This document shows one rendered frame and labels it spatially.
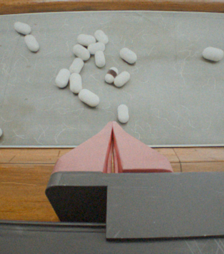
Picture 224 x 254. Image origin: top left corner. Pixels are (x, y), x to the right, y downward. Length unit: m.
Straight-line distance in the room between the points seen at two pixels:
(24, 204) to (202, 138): 0.29
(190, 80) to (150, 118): 0.11
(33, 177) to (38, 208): 0.04
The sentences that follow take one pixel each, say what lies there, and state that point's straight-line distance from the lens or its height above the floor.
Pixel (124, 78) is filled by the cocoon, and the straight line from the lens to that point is 0.26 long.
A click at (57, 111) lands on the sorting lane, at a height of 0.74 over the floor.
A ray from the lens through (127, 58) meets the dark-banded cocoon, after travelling 0.29.
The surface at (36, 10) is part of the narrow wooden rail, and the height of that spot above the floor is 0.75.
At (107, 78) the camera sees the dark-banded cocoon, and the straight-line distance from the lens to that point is 0.27.
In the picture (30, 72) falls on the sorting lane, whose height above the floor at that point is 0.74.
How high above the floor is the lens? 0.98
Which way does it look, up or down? 76 degrees down
